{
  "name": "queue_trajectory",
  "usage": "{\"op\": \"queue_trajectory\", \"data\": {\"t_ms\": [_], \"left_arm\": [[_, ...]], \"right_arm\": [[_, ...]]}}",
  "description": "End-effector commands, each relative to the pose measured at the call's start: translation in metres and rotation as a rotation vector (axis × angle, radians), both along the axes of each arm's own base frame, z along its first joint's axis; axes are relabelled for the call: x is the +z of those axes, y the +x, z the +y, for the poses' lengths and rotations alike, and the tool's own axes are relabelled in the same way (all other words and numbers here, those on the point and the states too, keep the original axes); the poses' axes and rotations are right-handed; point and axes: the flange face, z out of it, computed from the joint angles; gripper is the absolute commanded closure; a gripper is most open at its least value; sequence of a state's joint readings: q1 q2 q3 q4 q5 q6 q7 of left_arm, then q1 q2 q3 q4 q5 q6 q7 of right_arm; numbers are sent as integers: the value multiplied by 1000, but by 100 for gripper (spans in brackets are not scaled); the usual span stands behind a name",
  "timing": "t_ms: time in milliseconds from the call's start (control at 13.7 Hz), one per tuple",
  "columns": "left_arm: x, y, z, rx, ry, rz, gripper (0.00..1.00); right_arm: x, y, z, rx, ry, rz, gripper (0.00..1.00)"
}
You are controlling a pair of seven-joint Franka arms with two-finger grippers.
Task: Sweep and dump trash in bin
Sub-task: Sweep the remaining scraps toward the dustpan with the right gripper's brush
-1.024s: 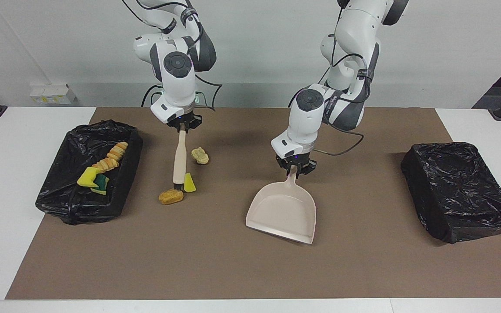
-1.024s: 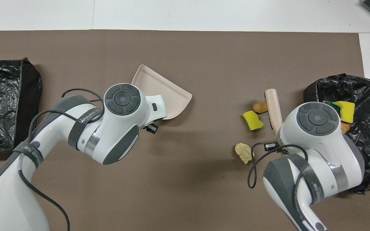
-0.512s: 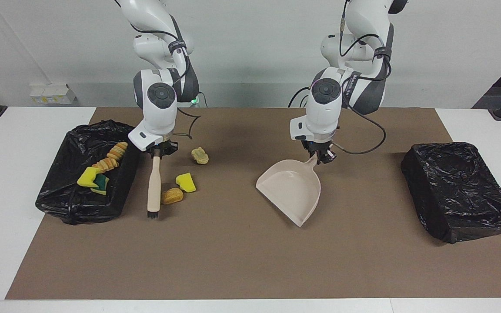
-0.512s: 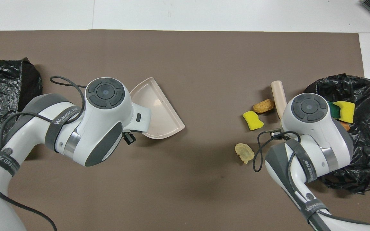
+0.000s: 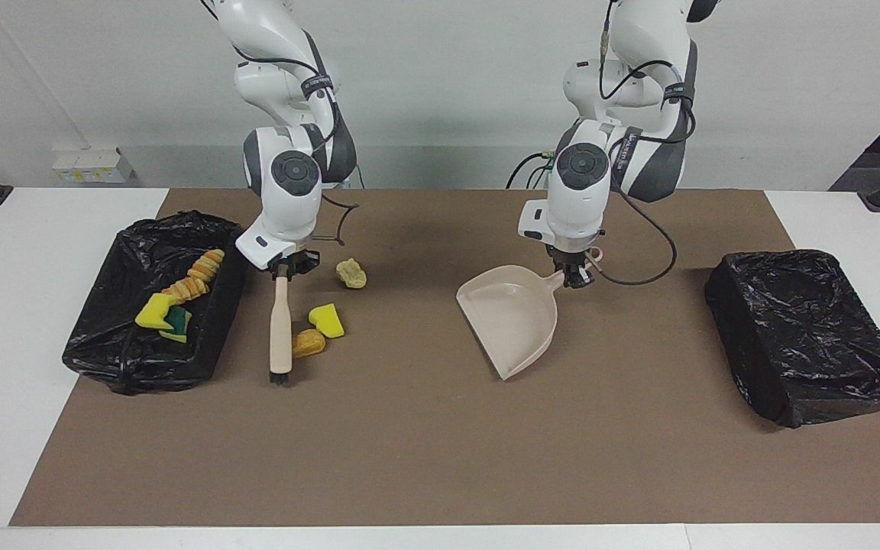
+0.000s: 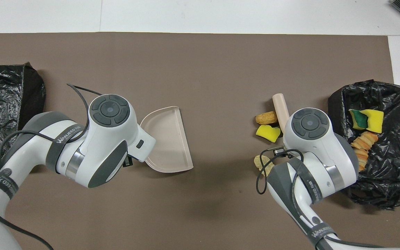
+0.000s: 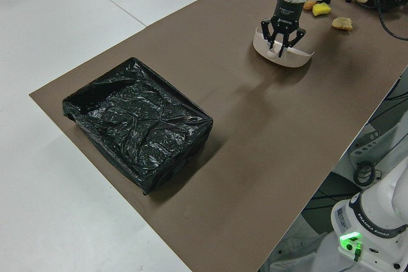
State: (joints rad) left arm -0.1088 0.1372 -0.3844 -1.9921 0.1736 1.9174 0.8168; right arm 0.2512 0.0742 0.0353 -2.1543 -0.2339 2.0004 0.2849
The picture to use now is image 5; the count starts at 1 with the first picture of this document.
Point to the yellow sponge piece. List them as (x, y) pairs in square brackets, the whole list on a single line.
[(327, 321), (152, 313)]

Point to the pale bread piece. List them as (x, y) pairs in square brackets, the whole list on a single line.
[(351, 273)]

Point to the beige plastic dustpan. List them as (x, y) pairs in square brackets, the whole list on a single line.
[(512, 313)]

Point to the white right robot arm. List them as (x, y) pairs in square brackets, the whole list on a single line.
[(291, 198)]

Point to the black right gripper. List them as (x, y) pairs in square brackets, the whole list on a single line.
[(299, 261)]

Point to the open black bag lined bin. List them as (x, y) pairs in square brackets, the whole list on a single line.
[(119, 344)]

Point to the black bag wrapped bin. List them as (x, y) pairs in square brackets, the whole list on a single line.
[(807, 336)]

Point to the striped croissant piece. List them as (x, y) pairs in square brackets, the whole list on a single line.
[(184, 289), (207, 265)]

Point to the yellow sponge with green pad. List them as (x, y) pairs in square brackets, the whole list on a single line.
[(178, 325)]

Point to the beige brush with black bristles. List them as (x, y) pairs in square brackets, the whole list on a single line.
[(280, 328)]

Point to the brown bread roll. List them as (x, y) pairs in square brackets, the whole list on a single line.
[(308, 344)]

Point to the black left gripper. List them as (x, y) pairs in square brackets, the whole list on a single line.
[(571, 257)]

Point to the brown table mat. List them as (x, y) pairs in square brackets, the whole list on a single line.
[(440, 473)]

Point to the white wall socket box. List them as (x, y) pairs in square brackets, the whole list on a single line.
[(92, 164)]

